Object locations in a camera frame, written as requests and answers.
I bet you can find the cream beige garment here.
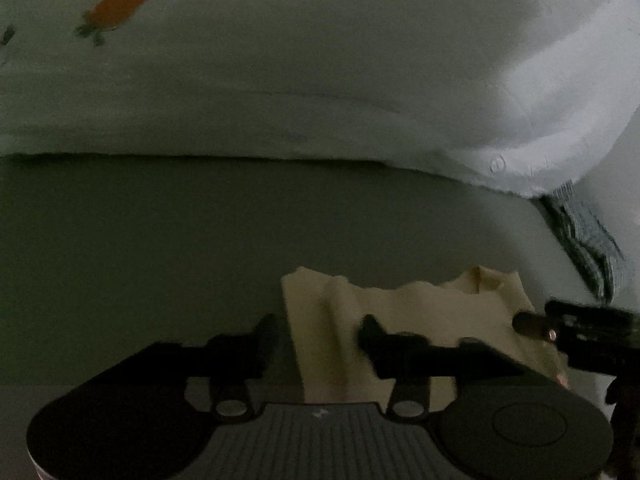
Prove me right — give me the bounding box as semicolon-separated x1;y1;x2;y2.
281;266;568;406

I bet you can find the folded checkered shirt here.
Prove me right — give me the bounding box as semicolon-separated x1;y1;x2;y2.
534;181;634;304

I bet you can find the carrot print bed sheet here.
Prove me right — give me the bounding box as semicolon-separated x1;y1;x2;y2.
1;0;639;197

